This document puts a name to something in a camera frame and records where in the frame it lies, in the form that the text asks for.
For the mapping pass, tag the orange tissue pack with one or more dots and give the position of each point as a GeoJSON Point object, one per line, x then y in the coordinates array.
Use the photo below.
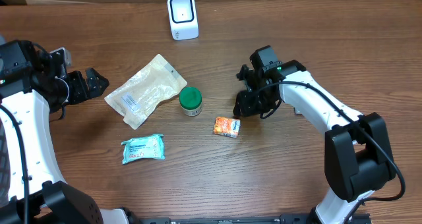
{"type": "Point", "coordinates": [227, 127]}

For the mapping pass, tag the beige pouch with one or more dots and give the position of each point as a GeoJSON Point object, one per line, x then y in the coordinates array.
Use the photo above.
{"type": "Point", "coordinates": [136, 99]}

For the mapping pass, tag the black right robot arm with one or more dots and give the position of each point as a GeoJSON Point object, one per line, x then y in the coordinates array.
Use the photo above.
{"type": "Point", "coordinates": [358, 157]}

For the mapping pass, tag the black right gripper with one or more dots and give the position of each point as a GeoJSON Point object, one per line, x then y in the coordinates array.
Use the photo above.
{"type": "Point", "coordinates": [244, 100]}

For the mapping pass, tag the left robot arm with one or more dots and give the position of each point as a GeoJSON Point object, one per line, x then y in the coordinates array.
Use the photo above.
{"type": "Point", "coordinates": [34, 84]}

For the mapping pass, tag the grey plastic mesh basket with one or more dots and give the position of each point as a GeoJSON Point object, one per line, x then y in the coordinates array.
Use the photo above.
{"type": "Point", "coordinates": [4, 169]}

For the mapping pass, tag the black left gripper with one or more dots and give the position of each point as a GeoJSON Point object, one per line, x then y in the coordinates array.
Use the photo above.
{"type": "Point", "coordinates": [82, 92]}

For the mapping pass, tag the light blue wipes pack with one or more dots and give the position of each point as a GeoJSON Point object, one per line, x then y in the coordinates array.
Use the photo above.
{"type": "Point", "coordinates": [149, 147]}

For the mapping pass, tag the green lid jar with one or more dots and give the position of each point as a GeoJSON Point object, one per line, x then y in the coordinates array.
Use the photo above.
{"type": "Point", "coordinates": [190, 99]}

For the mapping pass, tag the white barcode scanner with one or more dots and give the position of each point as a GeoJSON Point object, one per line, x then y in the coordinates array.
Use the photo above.
{"type": "Point", "coordinates": [183, 19]}

